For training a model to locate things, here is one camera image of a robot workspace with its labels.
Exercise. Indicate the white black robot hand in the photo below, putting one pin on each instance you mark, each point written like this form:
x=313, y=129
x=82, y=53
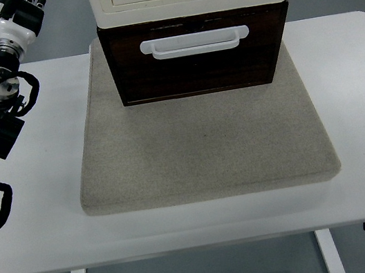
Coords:
x=8, y=29

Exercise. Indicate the dark wooden drawer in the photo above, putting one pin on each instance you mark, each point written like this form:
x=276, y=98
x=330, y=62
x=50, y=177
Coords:
x=199, y=70

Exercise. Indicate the dark wooden drawer housing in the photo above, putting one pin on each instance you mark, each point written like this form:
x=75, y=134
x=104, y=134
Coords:
x=104, y=44

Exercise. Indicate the grey felt mat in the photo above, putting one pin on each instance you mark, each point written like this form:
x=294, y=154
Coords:
x=204, y=140

